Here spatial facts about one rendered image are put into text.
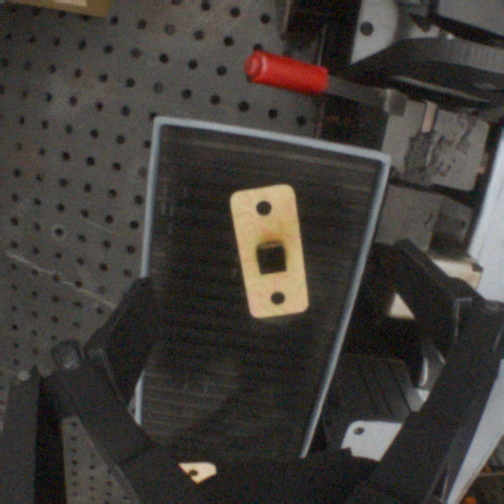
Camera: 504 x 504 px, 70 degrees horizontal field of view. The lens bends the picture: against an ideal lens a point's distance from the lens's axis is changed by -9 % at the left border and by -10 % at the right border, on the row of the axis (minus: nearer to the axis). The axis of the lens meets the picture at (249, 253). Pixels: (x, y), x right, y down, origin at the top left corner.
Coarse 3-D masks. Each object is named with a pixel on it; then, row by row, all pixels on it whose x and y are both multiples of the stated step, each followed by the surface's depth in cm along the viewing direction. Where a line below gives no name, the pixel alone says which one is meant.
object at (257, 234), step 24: (240, 192) 23; (264, 192) 23; (288, 192) 23; (240, 216) 24; (264, 216) 24; (288, 216) 24; (240, 240) 24; (264, 240) 24; (288, 240) 24; (264, 264) 24; (288, 264) 25; (264, 288) 25; (288, 288) 25; (264, 312) 26; (288, 312) 26
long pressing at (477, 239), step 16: (496, 128) 38; (496, 144) 37; (496, 160) 38; (496, 176) 38; (480, 192) 40; (496, 192) 39; (480, 208) 40; (496, 208) 39; (480, 224) 40; (496, 224) 40; (464, 240) 42; (480, 240) 40; (496, 240) 41; (480, 256) 41; (496, 256) 41; (496, 272) 42; (480, 288) 43; (496, 288) 43; (496, 384) 48; (496, 400) 49; (496, 416) 50; (480, 432) 51; (496, 432) 51; (480, 448) 52; (464, 464) 53; (480, 464) 53; (464, 480) 54
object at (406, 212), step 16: (384, 192) 30; (400, 192) 30; (416, 192) 30; (432, 192) 30; (384, 208) 30; (400, 208) 30; (416, 208) 30; (432, 208) 30; (384, 224) 30; (400, 224) 30; (416, 224) 30; (432, 224) 30; (384, 240) 31; (416, 240) 31
